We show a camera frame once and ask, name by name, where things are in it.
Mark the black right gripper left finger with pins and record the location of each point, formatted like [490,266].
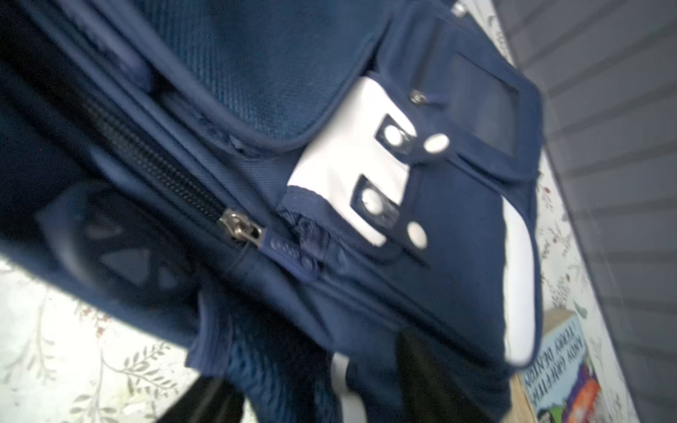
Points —
[209,400]

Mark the purple 143-storey treehouse book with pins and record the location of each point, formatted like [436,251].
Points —
[562,384]

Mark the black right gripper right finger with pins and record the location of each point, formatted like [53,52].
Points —
[426,395]

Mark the navy blue student backpack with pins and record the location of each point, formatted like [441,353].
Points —
[281,187]

